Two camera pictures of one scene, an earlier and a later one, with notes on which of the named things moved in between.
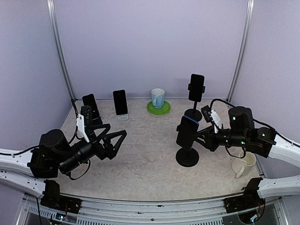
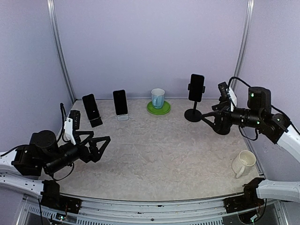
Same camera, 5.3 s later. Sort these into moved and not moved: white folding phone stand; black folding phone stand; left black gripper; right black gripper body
Moved: right black gripper body; left black gripper
Not moved: black folding phone stand; white folding phone stand
